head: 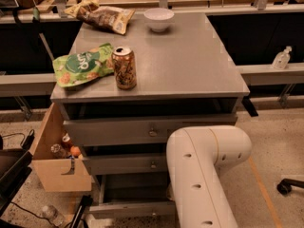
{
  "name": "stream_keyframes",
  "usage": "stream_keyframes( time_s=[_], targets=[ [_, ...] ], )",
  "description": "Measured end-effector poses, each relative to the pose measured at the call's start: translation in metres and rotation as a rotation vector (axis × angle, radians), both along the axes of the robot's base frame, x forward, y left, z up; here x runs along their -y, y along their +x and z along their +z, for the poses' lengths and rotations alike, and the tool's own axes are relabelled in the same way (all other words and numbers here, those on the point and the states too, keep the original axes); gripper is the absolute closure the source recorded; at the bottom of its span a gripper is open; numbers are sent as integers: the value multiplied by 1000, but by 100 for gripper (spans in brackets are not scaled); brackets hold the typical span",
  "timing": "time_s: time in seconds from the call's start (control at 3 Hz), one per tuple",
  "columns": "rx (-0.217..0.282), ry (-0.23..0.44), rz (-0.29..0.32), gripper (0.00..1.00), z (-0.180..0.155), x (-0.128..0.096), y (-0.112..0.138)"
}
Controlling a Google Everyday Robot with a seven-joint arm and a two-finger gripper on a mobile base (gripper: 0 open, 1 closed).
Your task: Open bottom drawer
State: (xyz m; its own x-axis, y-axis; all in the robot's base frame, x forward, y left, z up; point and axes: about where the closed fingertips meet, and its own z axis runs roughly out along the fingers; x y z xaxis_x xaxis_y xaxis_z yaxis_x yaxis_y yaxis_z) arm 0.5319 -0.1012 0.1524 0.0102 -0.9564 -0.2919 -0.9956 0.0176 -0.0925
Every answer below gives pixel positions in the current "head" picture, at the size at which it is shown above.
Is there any grey bottom drawer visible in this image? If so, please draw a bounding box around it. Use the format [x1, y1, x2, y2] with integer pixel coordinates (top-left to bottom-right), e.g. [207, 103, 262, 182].
[89, 172, 175, 219]

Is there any grey drawer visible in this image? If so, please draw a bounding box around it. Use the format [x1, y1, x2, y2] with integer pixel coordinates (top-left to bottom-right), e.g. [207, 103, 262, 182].
[83, 153, 167, 175]
[64, 114, 238, 146]
[89, 172, 175, 219]

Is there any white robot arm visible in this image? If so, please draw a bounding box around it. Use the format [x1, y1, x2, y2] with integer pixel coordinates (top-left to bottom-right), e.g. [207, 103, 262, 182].
[166, 125, 252, 228]

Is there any grey drawer cabinet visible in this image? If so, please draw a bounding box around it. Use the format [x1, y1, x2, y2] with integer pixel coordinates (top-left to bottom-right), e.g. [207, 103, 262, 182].
[50, 11, 250, 219]

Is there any grey top drawer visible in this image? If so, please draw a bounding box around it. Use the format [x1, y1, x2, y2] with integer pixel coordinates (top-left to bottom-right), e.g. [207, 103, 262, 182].
[64, 114, 238, 146]

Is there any grey middle drawer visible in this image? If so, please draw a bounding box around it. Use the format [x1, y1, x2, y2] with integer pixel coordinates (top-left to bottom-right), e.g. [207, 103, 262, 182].
[83, 153, 167, 175]

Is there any brown soda can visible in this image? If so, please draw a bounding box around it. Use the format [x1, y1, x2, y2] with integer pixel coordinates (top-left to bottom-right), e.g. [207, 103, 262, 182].
[111, 47, 137, 90]

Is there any green snack bag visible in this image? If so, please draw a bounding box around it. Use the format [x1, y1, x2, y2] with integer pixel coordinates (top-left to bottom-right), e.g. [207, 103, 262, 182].
[52, 43, 114, 87]

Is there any white bowl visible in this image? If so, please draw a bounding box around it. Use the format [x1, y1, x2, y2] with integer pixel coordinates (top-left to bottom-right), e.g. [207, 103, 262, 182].
[143, 8, 174, 32]

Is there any orange fruit in box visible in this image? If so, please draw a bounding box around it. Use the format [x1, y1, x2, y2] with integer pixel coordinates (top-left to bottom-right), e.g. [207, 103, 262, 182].
[70, 146, 81, 158]

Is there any bottle in wooden box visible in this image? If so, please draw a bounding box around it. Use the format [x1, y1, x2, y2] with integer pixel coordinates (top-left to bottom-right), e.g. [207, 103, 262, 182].
[50, 143, 68, 159]

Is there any brown chip bag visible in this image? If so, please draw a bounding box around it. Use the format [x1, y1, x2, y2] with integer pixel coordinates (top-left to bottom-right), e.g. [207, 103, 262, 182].
[65, 0, 135, 35]

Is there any wooden side box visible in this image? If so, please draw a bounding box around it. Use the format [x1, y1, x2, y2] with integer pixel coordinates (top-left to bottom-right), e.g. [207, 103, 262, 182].
[30, 104, 91, 192]

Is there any clear sanitizer bottle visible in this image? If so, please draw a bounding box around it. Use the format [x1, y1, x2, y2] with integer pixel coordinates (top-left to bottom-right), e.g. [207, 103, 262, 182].
[272, 46, 292, 69]

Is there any clear plastic floor bottle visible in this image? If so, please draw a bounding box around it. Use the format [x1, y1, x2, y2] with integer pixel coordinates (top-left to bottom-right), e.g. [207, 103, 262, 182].
[42, 205, 65, 227]

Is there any black equipment at left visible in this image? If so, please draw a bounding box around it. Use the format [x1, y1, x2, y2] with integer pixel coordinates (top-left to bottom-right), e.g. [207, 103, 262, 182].
[0, 149, 32, 216]

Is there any black chair base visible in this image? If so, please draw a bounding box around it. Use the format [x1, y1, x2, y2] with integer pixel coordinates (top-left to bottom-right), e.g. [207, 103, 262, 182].
[276, 179, 304, 196]

